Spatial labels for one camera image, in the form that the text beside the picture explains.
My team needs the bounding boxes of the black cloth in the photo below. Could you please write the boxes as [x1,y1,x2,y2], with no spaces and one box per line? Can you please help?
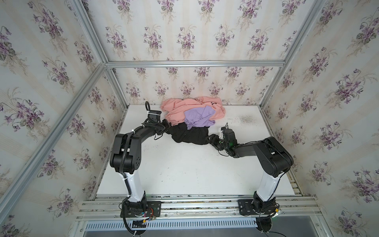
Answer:
[166,122,209,145]

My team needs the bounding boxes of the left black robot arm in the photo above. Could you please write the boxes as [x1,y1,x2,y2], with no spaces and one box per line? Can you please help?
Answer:
[110,117,170,218]

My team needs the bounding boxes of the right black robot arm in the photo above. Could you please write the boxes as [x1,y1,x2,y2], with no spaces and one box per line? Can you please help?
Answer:
[206,127,294,217]

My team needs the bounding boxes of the purple cloth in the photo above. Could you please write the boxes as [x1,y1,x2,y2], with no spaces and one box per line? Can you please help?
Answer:
[184,106,216,130]

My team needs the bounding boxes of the pink cloth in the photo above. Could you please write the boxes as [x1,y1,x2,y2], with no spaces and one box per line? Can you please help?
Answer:
[160,96,226,125]

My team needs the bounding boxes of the black corrugated cable hose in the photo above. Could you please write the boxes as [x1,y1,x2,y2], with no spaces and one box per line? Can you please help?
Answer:
[118,131,134,196]

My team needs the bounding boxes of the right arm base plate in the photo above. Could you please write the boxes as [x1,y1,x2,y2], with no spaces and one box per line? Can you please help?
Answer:
[237,198,279,216]

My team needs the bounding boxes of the horizontal aluminium frame bar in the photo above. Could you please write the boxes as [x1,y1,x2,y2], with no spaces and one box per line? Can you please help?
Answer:
[106,60,285,68]

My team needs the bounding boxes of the white slotted cable duct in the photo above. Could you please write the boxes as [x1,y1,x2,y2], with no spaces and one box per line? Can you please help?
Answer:
[85,217,258,232]

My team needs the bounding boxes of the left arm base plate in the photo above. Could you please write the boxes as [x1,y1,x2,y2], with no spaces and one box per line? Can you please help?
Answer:
[120,201,162,218]

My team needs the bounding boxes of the aluminium mounting rail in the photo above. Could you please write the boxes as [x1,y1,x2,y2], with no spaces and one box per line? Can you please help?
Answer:
[75,195,322,221]

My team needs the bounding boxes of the right aluminium frame bar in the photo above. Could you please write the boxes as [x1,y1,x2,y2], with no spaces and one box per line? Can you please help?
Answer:
[259,0,326,109]

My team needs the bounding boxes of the left aluminium frame bar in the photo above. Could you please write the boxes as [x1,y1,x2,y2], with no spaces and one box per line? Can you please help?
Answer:
[1,63,106,222]

